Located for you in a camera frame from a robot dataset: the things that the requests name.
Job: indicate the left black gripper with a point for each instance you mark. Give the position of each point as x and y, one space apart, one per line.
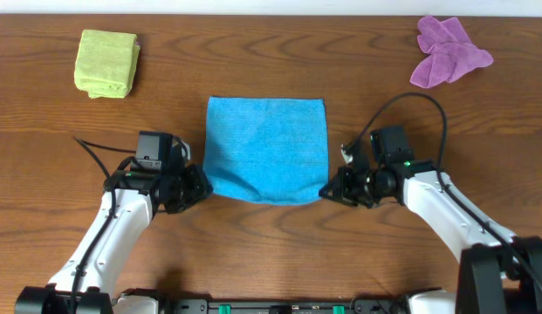
195 186

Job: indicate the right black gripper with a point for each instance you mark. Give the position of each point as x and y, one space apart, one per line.
345 187

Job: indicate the blue microfiber cloth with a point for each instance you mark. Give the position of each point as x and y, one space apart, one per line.
267 151

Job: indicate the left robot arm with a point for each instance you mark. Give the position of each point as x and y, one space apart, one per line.
87 281

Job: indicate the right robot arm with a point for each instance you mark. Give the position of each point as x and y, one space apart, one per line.
499 272

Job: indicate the folded green cloth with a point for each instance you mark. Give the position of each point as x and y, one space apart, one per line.
106 63

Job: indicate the purple crumpled cloth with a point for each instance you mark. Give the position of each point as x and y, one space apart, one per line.
450 52

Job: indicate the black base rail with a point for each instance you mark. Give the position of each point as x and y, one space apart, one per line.
279 307

